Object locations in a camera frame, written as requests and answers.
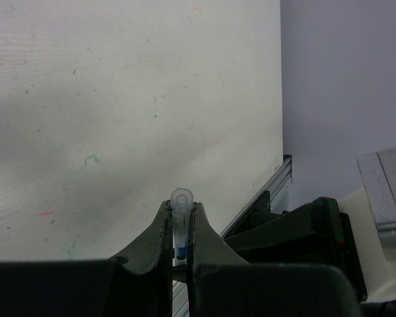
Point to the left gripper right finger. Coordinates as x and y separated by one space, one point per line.
212 285

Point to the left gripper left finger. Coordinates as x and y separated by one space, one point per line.
142 280

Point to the clear pen cap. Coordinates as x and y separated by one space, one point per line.
181 201

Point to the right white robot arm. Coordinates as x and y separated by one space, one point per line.
299 263

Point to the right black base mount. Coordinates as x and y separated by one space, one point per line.
261 211

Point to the aluminium front rail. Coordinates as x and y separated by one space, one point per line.
273 197

